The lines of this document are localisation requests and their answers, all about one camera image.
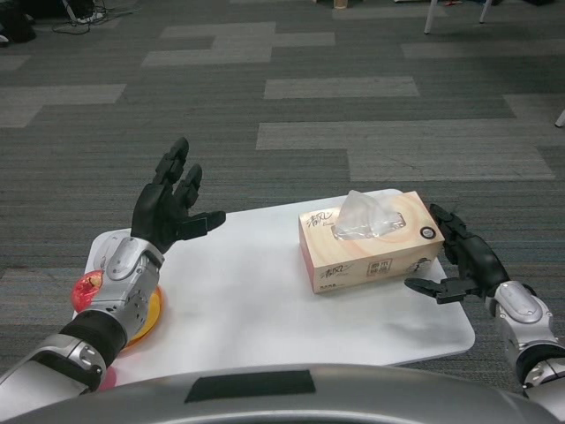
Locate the white power strip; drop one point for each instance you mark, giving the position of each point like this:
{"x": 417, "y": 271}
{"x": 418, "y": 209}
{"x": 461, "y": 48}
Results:
{"x": 90, "y": 17}

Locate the black waste bin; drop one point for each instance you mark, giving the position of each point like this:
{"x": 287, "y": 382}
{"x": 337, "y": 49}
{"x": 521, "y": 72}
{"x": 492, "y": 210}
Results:
{"x": 17, "y": 20}

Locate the beige tissue box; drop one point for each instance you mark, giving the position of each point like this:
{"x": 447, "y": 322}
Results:
{"x": 375, "y": 265}

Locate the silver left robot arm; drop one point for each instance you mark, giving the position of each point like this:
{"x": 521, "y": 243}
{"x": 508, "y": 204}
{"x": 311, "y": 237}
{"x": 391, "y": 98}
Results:
{"x": 128, "y": 260}

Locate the red apple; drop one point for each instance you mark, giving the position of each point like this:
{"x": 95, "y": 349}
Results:
{"x": 86, "y": 289}

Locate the yellow fruit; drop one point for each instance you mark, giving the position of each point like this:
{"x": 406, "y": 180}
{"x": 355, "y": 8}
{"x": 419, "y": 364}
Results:
{"x": 153, "y": 309}

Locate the silver robot chest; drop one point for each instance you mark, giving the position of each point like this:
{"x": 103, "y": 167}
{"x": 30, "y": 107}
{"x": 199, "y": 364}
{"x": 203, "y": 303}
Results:
{"x": 265, "y": 406}

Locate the beige plastic stool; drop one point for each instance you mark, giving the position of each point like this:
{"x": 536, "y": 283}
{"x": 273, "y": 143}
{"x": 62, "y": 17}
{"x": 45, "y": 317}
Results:
{"x": 341, "y": 3}

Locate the white furniture leg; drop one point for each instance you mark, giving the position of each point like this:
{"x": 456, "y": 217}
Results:
{"x": 561, "y": 118}

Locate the pink plastic bowl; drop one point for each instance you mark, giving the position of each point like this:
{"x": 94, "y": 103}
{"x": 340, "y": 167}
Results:
{"x": 109, "y": 380}

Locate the white desk leg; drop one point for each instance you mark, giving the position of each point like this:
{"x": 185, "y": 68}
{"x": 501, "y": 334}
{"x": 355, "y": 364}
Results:
{"x": 431, "y": 17}
{"x": 485, "y": 11}

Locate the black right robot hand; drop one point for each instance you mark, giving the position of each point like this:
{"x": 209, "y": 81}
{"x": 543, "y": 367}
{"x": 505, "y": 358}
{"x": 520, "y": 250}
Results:
{"x": 479, "y": 260}

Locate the orange plastic plate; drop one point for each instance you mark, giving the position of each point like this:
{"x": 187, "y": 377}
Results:
{"x": 164, "y": 302}

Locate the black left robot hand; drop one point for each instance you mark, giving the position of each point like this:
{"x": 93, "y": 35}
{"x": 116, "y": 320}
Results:
{"x": 159, "y": 212}

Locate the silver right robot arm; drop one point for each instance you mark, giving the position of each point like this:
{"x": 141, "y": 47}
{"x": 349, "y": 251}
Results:
{"x": 521, "y": 309}

